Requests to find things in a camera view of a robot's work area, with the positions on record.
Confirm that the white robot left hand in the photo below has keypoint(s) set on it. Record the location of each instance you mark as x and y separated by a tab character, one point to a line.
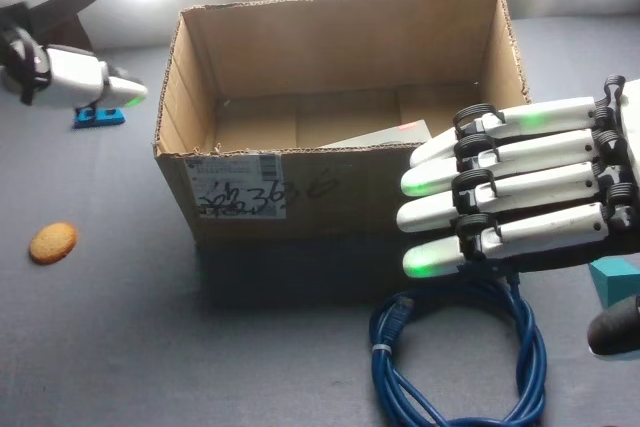
75	77

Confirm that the open cardboard box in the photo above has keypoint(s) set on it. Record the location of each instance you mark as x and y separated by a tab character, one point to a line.
325	47

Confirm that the dark brown board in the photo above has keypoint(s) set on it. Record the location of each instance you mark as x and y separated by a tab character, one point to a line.
65	32

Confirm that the teal block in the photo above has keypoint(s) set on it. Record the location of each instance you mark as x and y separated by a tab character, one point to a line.
617	282

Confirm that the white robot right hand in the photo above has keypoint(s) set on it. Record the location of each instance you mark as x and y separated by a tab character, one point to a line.
540	182

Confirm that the grey table cloth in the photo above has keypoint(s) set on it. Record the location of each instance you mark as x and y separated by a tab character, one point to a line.
150	347

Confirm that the round brown cookie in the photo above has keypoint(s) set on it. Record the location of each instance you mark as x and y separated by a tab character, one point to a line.
53	243

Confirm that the grey mouse box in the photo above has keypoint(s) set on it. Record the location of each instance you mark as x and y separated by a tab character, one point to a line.
380	139

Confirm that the blue triangle block with holes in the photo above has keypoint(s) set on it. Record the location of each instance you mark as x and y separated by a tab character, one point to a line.
112	117

